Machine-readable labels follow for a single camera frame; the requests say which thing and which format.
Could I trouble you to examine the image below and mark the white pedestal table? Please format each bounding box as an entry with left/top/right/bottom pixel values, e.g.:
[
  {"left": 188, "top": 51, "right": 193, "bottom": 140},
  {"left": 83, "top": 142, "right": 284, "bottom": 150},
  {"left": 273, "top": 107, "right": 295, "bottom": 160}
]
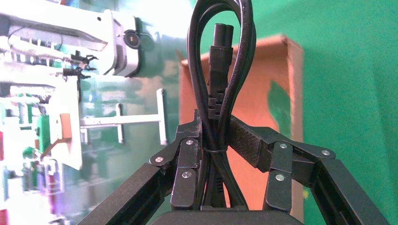
[{"left": 46, "top": 76, "right": 167, "bottom": 171}]

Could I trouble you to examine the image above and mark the black gripper of white robot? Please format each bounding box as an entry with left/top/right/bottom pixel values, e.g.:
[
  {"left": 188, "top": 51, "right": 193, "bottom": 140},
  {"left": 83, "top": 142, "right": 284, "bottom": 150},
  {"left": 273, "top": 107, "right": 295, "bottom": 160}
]
[
  {"left": 70, "top": 50, "right": 99, "bottom": 65},
  {"left": 61, "top": 66, "right": 92, "bottom": 82}
]

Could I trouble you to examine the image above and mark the thick black power cord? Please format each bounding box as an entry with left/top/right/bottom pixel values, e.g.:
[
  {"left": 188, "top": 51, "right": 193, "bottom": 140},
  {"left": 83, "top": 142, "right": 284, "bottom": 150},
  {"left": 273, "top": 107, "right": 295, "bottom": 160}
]
[{"left": 186, "top": 0, "right": 258, "bottom": 212}]

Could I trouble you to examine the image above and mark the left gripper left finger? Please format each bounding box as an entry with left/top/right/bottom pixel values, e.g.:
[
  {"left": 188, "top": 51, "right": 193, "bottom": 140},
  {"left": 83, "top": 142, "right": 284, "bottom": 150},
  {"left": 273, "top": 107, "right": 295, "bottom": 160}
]
[{"left": 77, "top": 109, "right": 203, "bottom": 225}]

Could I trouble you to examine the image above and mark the green table cloth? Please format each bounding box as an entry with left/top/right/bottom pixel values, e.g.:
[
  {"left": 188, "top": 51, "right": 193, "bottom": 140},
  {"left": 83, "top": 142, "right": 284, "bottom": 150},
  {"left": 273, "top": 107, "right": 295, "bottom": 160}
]
[{"left": 192, "top": 0, "right": 398, "bottom": 225}]

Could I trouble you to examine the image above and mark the open brown cardboard box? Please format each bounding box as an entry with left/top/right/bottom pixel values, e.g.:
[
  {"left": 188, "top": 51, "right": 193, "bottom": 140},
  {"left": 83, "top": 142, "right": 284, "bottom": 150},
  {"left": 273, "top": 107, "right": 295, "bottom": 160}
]
[{"left": 178, "top": 33, "right": 304, "bottom": 216}]

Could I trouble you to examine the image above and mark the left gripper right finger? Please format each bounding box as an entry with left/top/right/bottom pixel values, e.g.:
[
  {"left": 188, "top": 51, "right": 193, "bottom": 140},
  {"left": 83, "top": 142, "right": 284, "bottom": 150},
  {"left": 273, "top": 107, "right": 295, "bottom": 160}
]
[{"left": 228, "top": 116, "right": 389, "bottom": 225}]

